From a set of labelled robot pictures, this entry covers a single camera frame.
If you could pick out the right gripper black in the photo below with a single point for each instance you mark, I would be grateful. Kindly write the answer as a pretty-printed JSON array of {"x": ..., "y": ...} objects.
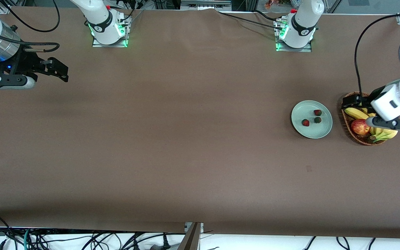
[{"x": 27, "y": 63}]

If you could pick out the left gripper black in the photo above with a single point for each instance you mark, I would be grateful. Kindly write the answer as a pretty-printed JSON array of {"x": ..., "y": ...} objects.
[{"x": 372, "y": 95}]

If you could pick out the red strawberry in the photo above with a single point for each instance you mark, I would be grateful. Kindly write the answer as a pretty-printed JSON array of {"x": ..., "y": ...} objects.
[
  {"x": 317, "y": 119},
  {"x": 305, "y": 122},
  {"x": 317, "y": 112}
]

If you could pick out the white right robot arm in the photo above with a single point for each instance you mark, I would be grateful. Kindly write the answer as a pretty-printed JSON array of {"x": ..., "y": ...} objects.
[{"x": 99, "y": 21}]

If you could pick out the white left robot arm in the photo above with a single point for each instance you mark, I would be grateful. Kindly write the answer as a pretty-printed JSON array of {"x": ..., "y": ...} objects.
[{"x": 304, "y": 24}]

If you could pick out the pale green round plate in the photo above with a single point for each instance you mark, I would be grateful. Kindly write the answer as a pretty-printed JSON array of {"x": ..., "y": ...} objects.
[{"x": 311, "y": 128}]

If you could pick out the yellow banana bunch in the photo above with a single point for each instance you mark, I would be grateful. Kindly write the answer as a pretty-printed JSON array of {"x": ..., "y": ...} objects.
[{"x": 354, "y": 113}]

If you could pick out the red yellow apple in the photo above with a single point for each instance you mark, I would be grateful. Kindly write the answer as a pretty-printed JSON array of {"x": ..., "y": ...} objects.
[{"x": 359, "y": 127}]

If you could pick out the brown wicker basket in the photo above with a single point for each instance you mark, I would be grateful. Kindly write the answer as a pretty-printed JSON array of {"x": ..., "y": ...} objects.
[{"x": 359, "y": 139}]

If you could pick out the red orange small objects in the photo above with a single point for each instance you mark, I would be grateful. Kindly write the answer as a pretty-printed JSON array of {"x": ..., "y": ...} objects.
[{"x": 269, "y": 4}]

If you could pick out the grey electronics box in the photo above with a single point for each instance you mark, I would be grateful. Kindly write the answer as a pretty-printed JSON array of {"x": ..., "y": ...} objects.
[{"x": 205, "y": 4}]

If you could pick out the black power plug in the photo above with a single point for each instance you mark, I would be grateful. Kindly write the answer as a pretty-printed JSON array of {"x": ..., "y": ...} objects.
[{"x": 165, "y": 242}]

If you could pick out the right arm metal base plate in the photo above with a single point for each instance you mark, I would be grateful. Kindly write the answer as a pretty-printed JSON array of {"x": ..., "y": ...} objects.
[{"x": 97, "y": 43}]

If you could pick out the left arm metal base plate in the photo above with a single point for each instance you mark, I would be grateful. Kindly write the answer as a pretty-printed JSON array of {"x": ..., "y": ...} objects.
[{"x": 292, "y": 49}]

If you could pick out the aluminium frame corner bracket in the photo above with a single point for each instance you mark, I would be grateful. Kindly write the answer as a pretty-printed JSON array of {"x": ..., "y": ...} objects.
[{"x": 5, "y": 8}]

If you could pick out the brown metal table post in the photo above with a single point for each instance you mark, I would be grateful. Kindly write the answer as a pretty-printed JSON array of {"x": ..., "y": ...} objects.
[{"x": 191, "y": 239}]

